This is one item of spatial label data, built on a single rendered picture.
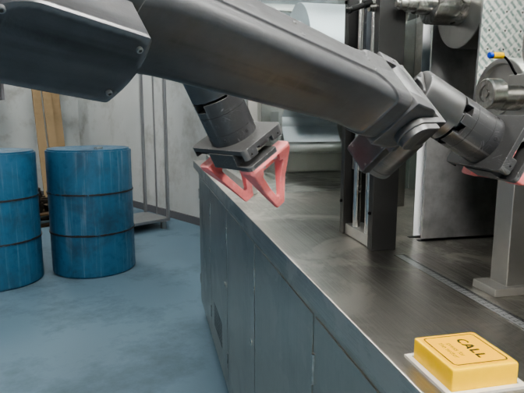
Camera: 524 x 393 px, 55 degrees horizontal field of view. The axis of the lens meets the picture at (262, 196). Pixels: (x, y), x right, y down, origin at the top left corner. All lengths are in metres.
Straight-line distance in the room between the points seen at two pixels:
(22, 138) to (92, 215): 4.03
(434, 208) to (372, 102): 0.65
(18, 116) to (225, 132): 7.04
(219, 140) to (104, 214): 3.13
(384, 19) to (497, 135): 0.41
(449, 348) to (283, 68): 0.33
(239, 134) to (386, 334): 0.29
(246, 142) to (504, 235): 0.40
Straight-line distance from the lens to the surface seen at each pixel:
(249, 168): 0.56
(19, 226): 3.69
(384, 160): 0.59
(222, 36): 0.29
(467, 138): 0.59
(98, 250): 3.74
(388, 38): 0.95
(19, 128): 7.58
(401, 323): 0.66
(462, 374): 0.52
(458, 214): 1.10
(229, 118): 0.57
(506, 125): 0.61
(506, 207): 0.78
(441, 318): 0.68
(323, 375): 0.87
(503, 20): 0.95
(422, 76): 0.58
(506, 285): 0.80
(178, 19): 0.27
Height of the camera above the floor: 1.15
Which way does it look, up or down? 9 degrees down
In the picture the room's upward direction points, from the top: straight up
